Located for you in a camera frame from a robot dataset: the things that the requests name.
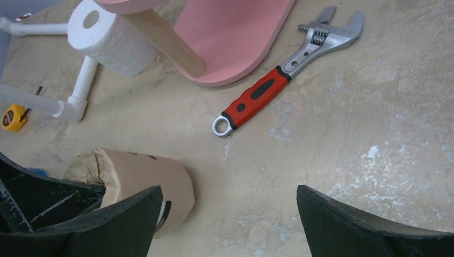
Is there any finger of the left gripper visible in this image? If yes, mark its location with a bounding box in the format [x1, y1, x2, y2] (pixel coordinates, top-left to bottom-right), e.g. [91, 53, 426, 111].
[1, 155, 105, 232]

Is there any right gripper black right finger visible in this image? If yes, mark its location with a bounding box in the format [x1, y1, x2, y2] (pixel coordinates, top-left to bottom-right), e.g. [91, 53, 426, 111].
[296, 185, 453, 256]

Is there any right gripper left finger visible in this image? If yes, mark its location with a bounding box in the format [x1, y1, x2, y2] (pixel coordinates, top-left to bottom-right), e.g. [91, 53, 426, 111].
[1, 186, 163, 256]

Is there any brown paper roll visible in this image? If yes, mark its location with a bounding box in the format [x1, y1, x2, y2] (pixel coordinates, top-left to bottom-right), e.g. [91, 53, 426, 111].
[63, 148, 195, 238]

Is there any white roll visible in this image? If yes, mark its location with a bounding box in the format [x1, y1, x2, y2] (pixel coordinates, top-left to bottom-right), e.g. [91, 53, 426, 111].
[25, 168, 49, 178]
[67, 1, 157, 77]

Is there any pink three-tier shelf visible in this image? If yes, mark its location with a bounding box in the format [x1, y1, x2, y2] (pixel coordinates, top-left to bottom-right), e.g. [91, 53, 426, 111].
[97, 0, 294, 87]

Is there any yellow tape measure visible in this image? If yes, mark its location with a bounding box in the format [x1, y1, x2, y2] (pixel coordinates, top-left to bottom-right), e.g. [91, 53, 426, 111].
[1, 84, 37, 132]

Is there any white pvc pipe frame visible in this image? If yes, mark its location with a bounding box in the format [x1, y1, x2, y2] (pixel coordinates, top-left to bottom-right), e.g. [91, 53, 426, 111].
[0, 16, 98, 123]

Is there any red handled adjustable wrench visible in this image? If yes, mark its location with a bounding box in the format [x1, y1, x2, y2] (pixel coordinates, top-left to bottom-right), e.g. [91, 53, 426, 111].
[212, 6, 364, 138]

